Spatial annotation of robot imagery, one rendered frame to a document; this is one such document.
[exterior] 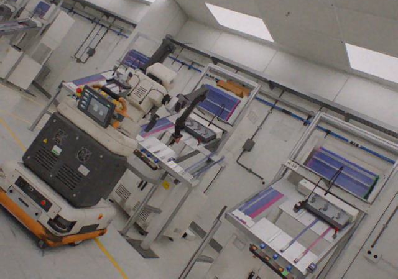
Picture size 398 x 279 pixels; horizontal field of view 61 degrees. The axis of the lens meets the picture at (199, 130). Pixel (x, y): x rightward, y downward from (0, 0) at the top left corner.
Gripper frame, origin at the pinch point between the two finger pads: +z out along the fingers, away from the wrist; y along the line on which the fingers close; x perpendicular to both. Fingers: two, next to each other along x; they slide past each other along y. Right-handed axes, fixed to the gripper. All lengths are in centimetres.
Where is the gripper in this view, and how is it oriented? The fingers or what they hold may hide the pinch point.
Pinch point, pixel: (176, 142)
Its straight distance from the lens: 335.9
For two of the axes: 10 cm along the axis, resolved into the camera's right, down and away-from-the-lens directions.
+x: -7.2, 2.9, -6.3
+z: -0.4, 8.9, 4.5
